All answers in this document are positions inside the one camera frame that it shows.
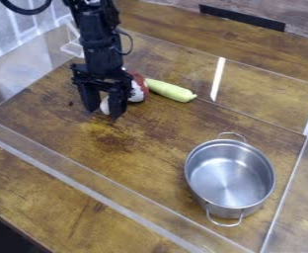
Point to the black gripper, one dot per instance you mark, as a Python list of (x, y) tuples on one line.
[(114, 82)]

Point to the white red plush mushroom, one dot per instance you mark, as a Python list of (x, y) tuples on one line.
[(140, 92)]

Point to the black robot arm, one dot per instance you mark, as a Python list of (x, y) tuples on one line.
[(99, 74)]

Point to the clear acrylic triangular stand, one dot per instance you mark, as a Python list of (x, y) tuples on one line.
[(71, 47)]

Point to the clear acrylic barrier panel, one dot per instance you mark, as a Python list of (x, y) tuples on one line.
[(181, 230)]

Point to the black strip on table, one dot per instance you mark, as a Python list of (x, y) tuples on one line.
[(242, 18)]

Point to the spoon with yellow-green handle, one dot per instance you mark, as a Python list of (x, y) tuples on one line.
[(170, 91)]

